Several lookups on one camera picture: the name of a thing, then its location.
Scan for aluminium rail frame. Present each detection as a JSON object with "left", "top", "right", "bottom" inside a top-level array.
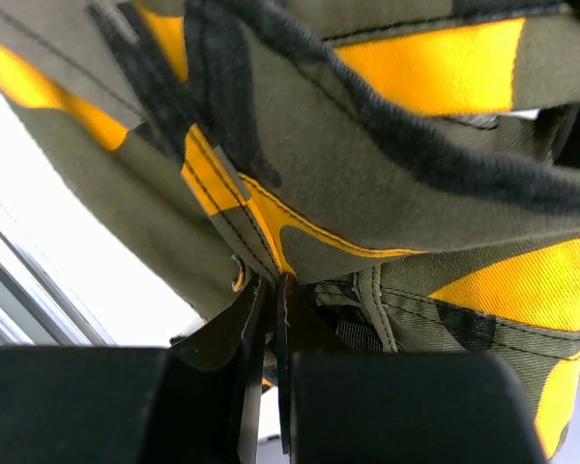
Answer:
[{"left": 0, "top": 203, "right": 116, "bottom": 346}]

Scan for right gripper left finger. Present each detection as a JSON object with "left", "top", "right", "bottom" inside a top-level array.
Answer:
[{"left": 0, "top": 277, "right": 269, "bottom": 463}]

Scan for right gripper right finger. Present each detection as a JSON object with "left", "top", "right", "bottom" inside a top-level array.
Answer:
[{"left": 275, "top": 274, "right": 544, "bottom": 463}]

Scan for yellow green camouflage trousers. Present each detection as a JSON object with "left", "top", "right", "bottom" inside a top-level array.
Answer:
[{"left": 0, "top": 1, "right": 580, "bottom": 463}]

